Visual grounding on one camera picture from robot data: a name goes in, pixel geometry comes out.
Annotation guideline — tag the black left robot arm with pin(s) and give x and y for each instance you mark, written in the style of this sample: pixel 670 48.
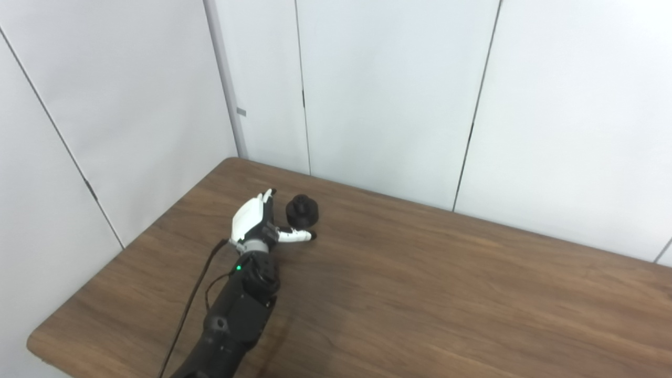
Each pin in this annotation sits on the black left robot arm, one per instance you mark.
pixel 236 320

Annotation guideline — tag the round black part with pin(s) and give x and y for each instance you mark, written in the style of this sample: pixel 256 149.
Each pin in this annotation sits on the round black part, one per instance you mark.
pixel 303 212

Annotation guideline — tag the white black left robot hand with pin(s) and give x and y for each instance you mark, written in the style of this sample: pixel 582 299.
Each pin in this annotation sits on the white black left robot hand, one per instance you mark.
pixel 249 220

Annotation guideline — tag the grey wall corner post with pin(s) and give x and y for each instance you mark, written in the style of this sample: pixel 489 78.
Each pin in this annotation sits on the grey wall corner post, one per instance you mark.
pixel 224 79

